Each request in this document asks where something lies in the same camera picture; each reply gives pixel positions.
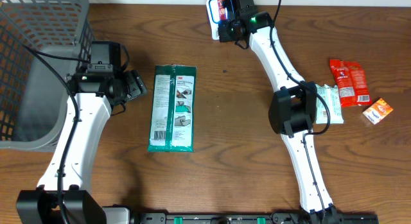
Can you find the dark green package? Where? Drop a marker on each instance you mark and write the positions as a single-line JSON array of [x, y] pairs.
[[171, 128]]

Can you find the white barcode scanner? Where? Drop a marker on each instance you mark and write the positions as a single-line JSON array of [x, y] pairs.
[[212, 11]]

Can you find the small orange white box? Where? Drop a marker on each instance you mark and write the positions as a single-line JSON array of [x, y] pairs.
[[377, 111]]

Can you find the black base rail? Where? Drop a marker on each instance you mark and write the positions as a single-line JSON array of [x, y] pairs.
[[241, 218]]

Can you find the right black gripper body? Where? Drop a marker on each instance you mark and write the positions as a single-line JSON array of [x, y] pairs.
[[230, 29]]

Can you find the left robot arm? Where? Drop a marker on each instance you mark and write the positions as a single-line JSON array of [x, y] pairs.
[[63, 193]]

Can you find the red stick sachet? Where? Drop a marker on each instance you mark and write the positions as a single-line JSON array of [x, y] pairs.
[[222, 10]]

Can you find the grey plastic mesh basket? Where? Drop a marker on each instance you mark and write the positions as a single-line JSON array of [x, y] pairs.
[[33, 101]]

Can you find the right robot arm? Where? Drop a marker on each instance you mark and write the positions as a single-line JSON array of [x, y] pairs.
[[292, 111]]

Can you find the light green wipes pack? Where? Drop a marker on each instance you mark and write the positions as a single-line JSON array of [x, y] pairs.
[[331, 96]]

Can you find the red snack bag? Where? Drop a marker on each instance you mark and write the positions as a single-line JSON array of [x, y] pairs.
[[351, 83]]

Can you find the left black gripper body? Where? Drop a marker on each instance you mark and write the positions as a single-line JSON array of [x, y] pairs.
[[123, 85]]

